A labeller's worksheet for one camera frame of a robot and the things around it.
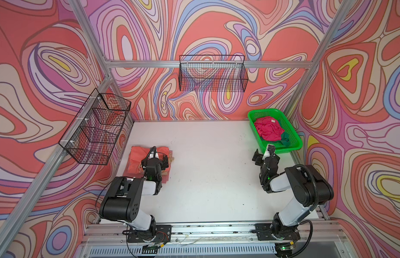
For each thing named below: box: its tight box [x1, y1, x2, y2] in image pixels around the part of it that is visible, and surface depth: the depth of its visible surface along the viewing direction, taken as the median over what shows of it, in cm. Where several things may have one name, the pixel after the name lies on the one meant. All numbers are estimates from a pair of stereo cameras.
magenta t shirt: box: [254, 116, 286, 142], surface depth 109 cm
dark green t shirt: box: [271, 131, 291, 147], surface depth 106 cm
